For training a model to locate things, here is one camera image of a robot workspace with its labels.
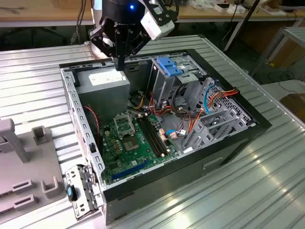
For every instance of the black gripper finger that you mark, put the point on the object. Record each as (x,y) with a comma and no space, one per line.
(96,35)
(138,40)

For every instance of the metal disk bay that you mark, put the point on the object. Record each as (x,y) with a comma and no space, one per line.
(241,120)

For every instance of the blue plastic drive latch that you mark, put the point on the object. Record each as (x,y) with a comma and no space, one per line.
(166,66)

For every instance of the grey metal drive cage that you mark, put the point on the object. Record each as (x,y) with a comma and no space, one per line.
(163,86)

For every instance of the wooden desk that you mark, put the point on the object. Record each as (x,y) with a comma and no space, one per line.
(47,14)

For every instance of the grey power supply unit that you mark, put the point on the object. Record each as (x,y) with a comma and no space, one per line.
(104,100)

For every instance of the black RAM slot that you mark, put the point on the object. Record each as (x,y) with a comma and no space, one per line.
(155,136)
(149,137)

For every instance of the small white box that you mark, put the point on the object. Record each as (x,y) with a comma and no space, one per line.
(236,10)

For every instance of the black stand pole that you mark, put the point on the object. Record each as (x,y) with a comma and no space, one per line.
(249,14)

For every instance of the green motherboard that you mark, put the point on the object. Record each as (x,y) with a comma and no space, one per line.
(119,158)

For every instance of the blue expansion slot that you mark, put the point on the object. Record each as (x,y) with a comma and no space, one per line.
(131,169)

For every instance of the grey parts rack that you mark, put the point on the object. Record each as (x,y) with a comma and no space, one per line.
(31,167)

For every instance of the black PC case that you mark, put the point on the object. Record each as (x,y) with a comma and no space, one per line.
(166,188)

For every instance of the brown cardboard box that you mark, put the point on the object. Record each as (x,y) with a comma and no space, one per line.
(295,105)
(289,55)

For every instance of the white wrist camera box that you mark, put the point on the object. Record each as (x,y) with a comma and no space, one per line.
(157,26)

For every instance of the metal slot cover bracket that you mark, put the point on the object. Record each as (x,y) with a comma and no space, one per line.
(71,174)

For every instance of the aluminium profile frame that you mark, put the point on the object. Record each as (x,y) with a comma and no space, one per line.
(295,31)

